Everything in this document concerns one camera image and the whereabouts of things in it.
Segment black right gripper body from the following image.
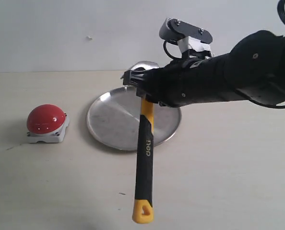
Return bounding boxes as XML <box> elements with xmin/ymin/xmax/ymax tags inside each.
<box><xmin>156</xmin><ymin>56</ymin><xmax>234</xmax><ymax>107</ymax></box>

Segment yellow black claw hammer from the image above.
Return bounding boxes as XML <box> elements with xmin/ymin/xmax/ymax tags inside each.
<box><xmin>122</xmin><ymin>61</ymin><xmax>159</xmax><ymax>224</ymax></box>

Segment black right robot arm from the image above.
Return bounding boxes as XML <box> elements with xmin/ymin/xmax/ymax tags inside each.
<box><xmin>122</xmin><ymin>30</ymin><xmax>285</xmax><ymax>107</ymax></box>

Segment red dome push button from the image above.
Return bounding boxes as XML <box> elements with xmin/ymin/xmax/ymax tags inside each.
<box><xmin>26</xmin><ymin>104</ymin><xmax>70</xmax><ymax>143</ymax></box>

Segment round stainless steel plate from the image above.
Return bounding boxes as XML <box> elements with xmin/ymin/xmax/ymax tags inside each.
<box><xmin>86</xmin><ymin>86</ymin><xmax>182</xmax><ymax>151</ymax></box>

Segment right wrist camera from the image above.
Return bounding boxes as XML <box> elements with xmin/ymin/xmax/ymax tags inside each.
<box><xmin>159</xmin><ymin>18</ymin><xmax>214</xmax><ymax>60</ymax></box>

